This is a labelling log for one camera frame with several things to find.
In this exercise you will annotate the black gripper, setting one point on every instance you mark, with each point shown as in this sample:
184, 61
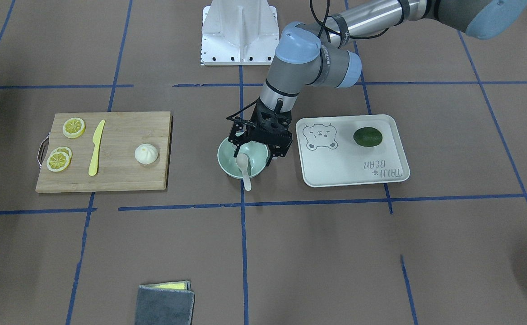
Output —
238, 136

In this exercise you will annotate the white ceramic spoon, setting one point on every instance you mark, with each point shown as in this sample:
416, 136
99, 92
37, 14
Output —
242, 161

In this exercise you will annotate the white steamed bun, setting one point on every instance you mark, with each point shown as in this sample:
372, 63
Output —
146, 154

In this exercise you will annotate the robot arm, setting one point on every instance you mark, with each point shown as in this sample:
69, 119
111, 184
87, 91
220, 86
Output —
313, 54

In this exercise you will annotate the light green bowl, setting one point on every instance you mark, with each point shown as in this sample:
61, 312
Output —
257, 153

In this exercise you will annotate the white bear tray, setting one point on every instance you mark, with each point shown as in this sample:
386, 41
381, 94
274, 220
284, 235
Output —
330, 157

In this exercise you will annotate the green avocado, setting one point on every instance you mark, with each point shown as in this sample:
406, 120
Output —
368, 137

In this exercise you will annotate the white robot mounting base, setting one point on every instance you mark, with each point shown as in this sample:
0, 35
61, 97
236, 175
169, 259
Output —
239, 32

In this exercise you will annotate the bamboo cutting board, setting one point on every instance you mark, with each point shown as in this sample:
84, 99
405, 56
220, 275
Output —
117, 170

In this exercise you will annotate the yellow plastic knife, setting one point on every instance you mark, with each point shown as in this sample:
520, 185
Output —
96, 140

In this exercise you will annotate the grey folded cloth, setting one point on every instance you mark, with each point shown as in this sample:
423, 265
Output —
169, 303

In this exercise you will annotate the lemon slice single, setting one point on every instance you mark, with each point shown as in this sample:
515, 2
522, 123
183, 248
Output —
73, 127

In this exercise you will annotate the lemon slice bottom stacked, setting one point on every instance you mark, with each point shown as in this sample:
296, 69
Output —
63, 149

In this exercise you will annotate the lemon slice stacked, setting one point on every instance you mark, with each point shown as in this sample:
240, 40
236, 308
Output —
58, 161
63, 149

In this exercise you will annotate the lemon slice top stacked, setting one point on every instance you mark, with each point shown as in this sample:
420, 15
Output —
58, 161

